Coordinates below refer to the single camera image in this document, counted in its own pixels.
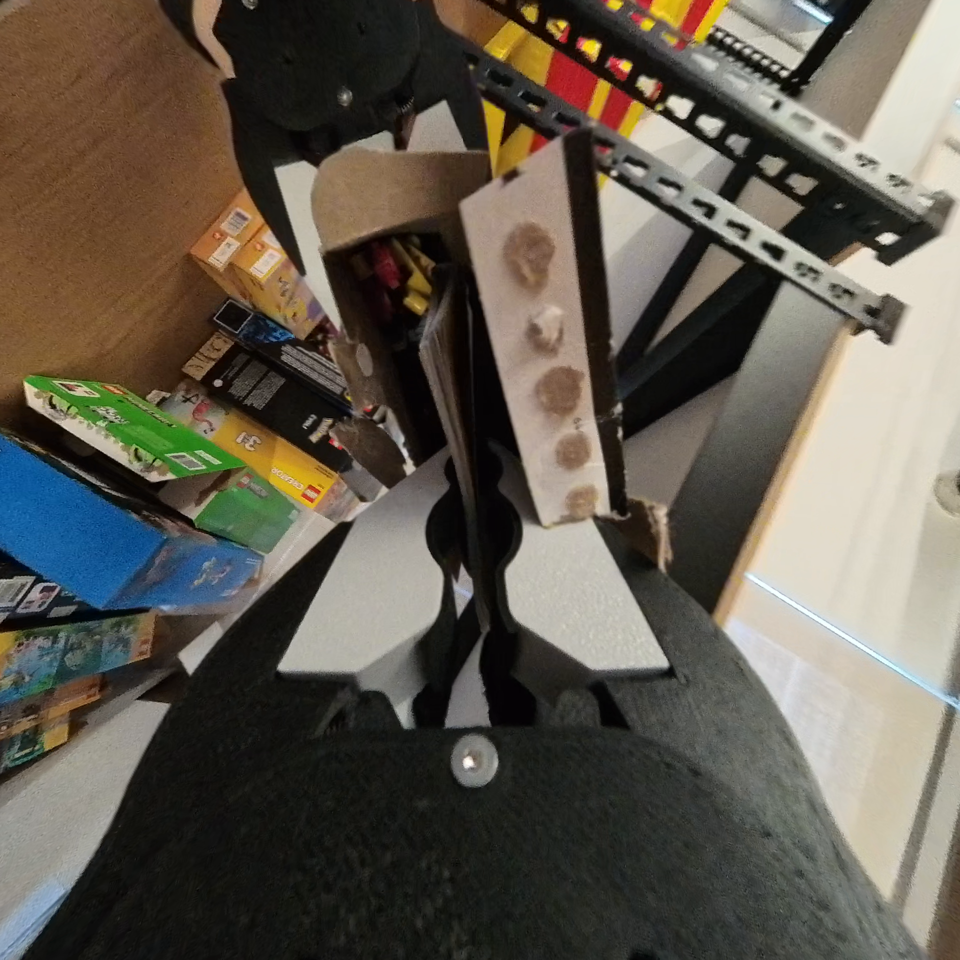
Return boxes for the black toy box white labels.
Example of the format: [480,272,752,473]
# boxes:
[0,551,84,624]

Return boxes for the blue toy box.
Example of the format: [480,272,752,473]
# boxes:
[0,431,265,612]

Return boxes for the green toy box white edge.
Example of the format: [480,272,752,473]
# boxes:
[22,375,247,481]

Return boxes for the small black yellow toy box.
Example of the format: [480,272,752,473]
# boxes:
[309,127,674,639]

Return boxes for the wooden rack shelf board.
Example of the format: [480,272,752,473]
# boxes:
[615,277,864,627]

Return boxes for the light green toy box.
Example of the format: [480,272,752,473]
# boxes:
[161,465,301,556]

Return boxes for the black metal rack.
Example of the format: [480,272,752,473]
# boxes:
[442,0,957,451]

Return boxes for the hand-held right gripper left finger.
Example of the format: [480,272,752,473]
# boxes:
[276,450,462,730]

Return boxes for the black toy box yellow logo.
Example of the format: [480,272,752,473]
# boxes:
[180,330,354,451]

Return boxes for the pile of toy bricks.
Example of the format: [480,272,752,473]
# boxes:
[352,232,440,320]

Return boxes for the teal yellow toy box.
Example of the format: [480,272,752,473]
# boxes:
[0,611,159,706]

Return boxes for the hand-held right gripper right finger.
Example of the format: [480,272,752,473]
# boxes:
[486,441,672,710]

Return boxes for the yellow flamingo toy box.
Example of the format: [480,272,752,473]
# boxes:
[146,378,361,522]

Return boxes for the black bat logo toy box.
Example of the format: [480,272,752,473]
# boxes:
[210,298,350,399]

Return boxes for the wooden desk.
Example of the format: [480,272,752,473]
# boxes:
[0,0,496,436]

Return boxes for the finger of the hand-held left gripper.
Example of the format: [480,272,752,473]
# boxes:
[405,103,489,155]
[273,150,327,264]

